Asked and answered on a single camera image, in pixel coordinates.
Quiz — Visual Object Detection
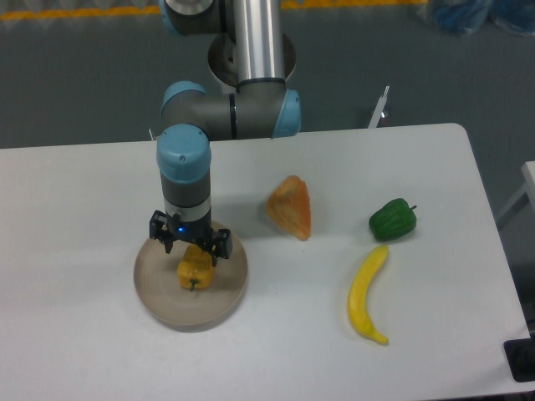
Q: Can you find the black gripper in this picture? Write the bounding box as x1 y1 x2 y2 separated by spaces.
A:
149 210 232 266

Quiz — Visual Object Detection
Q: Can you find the green bell pepper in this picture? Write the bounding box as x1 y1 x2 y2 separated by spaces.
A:
369 198 417 242

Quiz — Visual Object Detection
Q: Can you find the blue plastic bag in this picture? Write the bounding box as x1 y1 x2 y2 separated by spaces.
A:
425 0 534 36

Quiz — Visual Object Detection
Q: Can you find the yellow bell pepper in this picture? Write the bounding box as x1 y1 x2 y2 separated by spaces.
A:
177 244 214 292

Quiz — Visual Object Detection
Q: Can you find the white frame strut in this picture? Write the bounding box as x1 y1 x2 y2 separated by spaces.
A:
368 85 390 129

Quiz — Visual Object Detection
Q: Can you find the beige round plate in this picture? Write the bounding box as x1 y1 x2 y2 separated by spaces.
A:
134 235 248 332

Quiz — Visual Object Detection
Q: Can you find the yellow banana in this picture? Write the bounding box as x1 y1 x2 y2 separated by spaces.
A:
346 245 389 346

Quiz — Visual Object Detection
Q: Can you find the black device at table edge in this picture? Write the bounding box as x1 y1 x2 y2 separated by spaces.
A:
503 338 534 383

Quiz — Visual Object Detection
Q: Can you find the white furniture edge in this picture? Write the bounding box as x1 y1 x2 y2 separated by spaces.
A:
495 160 534 231

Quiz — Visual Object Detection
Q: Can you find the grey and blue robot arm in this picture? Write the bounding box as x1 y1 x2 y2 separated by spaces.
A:
150 1 301 263

